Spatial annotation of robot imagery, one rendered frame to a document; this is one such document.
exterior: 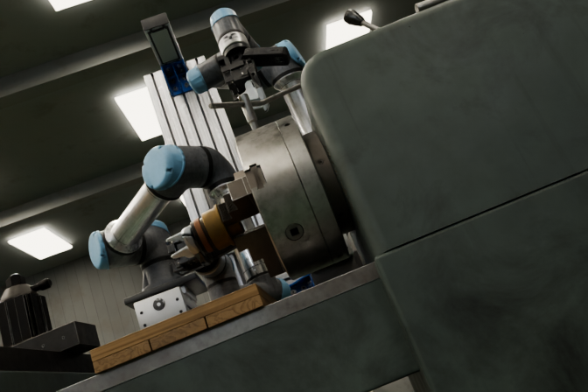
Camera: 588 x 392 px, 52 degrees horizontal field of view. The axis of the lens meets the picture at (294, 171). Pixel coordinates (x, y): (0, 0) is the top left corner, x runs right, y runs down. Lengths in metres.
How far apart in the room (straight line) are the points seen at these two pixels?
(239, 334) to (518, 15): 0.74
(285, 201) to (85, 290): 11.40
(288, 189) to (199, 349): 0.31
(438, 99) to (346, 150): 0.18
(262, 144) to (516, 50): 0.48
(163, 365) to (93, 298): 11.28
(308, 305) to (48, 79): 5.97
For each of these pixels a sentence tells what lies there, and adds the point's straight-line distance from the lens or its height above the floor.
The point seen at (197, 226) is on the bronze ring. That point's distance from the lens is 1.22.
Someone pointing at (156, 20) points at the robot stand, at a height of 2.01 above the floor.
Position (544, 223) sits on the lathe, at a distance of 1.02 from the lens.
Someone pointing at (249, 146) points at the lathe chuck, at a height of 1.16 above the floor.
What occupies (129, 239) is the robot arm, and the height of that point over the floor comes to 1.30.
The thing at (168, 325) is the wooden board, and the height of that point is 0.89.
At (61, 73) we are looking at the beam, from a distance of 6.79.
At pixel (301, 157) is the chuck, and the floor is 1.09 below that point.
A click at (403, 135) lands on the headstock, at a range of 1.03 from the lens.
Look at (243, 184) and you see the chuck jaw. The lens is 1.12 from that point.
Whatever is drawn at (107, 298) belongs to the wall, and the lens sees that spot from 12.24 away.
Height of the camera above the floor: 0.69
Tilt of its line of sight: 20 degrees up
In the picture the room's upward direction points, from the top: 22 degrees counter-clockwise
